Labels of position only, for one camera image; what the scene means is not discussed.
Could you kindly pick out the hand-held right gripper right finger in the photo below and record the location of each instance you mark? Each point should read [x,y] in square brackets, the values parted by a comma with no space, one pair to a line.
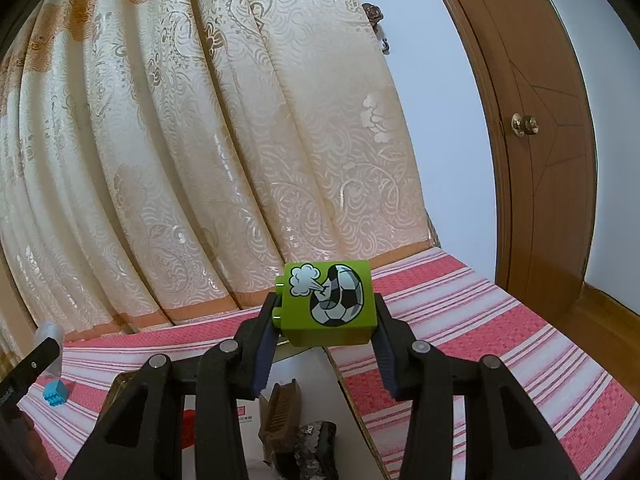
[387,360]

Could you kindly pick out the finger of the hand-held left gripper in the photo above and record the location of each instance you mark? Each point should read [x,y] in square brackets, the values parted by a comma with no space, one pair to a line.
[37,365]

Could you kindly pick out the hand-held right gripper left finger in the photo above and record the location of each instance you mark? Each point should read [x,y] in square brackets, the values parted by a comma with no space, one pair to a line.
[265,360]

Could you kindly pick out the green soccer print block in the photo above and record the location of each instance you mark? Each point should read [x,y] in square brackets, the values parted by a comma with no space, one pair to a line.
[300,325]

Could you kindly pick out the gold metal tin tray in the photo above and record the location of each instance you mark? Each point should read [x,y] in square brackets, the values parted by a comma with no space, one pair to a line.
[315,375]

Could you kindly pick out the dark brown bar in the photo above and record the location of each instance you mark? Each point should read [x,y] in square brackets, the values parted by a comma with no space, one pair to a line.
[282,410]

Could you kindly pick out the red small block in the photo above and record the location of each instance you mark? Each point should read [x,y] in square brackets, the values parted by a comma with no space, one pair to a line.
[189,427]

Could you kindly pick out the blue toy block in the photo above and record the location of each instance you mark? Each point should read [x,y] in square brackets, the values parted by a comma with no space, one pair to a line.
[55,392]

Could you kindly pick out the pale plastic bottle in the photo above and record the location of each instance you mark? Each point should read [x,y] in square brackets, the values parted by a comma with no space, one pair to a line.
[50,331]

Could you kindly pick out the pink striped bed cover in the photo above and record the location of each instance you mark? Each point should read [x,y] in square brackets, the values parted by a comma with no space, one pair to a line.
[475,320]

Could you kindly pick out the dark patterned small object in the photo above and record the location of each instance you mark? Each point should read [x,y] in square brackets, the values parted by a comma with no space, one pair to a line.
[315,445]

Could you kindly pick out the brown wooden door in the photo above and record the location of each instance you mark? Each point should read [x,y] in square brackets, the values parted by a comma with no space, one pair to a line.
[530,185]

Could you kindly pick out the cream patterned curtain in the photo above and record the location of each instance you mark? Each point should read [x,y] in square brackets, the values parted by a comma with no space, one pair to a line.
[200,135]

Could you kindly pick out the brass door knob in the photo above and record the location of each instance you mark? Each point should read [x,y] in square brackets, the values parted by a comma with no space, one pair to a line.
[524,124]

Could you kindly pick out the dark curtain wall hook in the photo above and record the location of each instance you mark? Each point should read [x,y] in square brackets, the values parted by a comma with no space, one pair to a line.
[374,12]

